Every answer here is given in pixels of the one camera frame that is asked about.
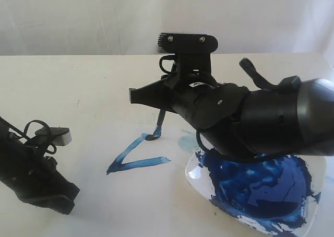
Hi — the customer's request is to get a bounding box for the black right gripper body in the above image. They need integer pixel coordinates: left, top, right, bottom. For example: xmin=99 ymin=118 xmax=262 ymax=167
xmin=164 ymin=72 xmax=250 ymax=132

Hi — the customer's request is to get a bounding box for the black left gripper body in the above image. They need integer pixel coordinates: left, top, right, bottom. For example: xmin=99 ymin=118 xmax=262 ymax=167
xmin=1 ymin=118 xmax=58 ymax=197

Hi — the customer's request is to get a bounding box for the black paintbrush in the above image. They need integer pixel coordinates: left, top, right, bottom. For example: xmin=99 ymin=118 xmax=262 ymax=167
xmin=145 ymin=110 xmax=166 ymax=141

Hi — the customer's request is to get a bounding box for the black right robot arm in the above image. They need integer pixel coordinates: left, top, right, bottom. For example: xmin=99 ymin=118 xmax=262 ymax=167
xmin=129 ymin=74 xmax=333 ymax=160

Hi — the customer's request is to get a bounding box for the white square paint plate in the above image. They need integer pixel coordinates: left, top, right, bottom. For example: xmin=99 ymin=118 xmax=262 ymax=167
xmin=185 ymin=149 xmax=327 ymax=236

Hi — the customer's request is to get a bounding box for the black left camera cable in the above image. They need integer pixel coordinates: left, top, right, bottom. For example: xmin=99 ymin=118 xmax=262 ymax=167
xmin=7 ymin=120 xmax=57 ymax=156

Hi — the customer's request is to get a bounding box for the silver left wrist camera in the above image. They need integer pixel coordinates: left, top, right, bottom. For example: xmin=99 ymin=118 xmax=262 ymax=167
xmin=35 ymin=127 xmax=72 ymax=146

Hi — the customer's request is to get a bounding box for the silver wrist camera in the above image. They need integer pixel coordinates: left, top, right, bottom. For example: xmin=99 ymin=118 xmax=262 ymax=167
xmin=35 ymin=127 xmax=72 ymax=146
xmin=157 ymin=32 xmax=218 ymax=74

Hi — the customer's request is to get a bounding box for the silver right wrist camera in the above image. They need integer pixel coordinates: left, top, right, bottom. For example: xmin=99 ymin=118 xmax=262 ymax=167
xmin=157 ymin=32 xmax=218 ymax=74

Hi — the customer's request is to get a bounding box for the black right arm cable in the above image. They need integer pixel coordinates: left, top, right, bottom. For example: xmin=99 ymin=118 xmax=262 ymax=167
xmin=158 ymin=53 xmax=301 ymax=164

